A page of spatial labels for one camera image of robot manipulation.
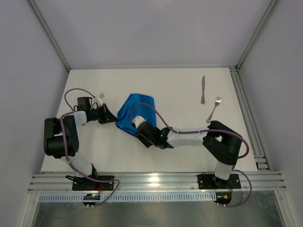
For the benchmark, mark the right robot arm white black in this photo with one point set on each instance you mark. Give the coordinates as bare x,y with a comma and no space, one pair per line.
222,142

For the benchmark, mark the aluminium front rail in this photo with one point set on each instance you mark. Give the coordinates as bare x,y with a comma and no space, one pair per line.
157,182

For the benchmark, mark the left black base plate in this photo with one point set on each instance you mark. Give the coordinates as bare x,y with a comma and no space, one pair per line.
105,183

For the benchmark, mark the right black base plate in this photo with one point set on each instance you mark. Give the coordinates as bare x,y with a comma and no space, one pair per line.
209,181

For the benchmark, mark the aluminium frame post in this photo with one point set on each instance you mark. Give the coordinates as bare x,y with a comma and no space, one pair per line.
46,29
266,16

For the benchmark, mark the right black connector box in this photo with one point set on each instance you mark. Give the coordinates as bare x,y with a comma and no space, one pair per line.
222,199

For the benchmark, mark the right aluminium frame post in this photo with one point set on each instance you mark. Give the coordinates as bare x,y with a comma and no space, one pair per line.
266,16

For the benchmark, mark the black connector box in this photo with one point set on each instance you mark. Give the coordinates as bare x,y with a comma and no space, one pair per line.
222,199
91,199

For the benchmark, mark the left black connector box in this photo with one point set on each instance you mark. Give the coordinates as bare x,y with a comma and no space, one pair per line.
91,199

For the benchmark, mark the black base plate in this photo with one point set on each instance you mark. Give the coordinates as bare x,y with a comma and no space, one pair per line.
209,181
105,183

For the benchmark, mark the slotted grey cable duct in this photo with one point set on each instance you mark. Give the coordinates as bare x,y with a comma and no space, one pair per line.
131,197

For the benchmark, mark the silver fork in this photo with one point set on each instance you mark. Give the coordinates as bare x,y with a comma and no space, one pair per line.
216,103

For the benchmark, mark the silver table knife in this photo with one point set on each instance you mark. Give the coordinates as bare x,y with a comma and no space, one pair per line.
203,90

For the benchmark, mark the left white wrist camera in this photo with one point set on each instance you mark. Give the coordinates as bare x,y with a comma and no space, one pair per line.
97,100

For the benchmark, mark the right aluminium side rail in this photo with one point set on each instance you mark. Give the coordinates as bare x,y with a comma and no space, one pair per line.
258,149

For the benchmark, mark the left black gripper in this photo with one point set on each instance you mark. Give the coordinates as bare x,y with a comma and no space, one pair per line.
104,115

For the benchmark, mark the blue cloth napkin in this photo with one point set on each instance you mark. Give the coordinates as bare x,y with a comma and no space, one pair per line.
133,106

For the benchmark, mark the left aluminium frame post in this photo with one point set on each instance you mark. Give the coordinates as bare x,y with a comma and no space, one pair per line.
46,29

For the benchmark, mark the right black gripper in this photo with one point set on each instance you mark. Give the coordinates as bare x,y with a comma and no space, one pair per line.
143,136

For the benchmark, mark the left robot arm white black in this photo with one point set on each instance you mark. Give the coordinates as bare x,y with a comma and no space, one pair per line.
61,140

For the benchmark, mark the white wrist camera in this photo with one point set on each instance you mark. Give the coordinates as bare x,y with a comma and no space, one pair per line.
97,100
137,121

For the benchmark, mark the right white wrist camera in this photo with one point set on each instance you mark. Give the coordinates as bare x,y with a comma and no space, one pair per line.
137,121

